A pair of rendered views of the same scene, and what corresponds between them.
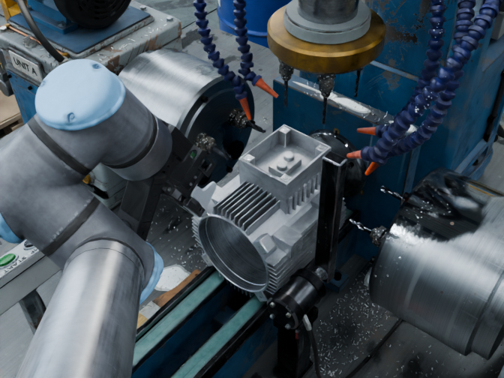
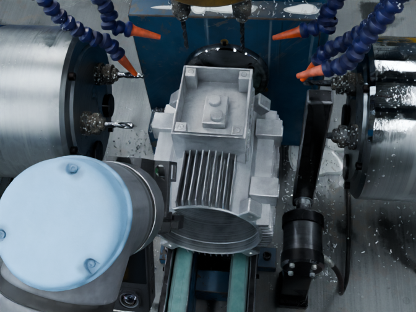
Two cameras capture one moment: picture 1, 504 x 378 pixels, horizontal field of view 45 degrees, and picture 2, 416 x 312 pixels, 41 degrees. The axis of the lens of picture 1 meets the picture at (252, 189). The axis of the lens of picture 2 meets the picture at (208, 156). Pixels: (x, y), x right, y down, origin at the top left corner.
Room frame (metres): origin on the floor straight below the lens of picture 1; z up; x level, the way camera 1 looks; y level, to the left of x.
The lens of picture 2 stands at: (0.36, 0.19, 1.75)
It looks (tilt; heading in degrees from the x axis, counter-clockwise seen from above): 57 degrees down; 331
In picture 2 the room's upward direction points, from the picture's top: 7 degrees counter-clockwise
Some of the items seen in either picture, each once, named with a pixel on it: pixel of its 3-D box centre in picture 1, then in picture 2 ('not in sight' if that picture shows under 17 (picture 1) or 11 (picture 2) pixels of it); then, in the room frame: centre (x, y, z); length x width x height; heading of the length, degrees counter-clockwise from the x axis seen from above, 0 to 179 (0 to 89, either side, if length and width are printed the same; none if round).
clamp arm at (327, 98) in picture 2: (328, 223); (309, 157); (0.63, -0.11, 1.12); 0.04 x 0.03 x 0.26; 140
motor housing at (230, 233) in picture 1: (269, 221); (215, 173); (0.74, -0.03, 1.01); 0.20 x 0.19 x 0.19; 139
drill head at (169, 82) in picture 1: (165, 109); (7, 101); (1.05, 0.18, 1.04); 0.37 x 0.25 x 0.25; 50
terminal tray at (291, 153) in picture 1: (284, 169); (214, 115); (0.77, -0.06, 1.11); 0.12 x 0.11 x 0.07; 139
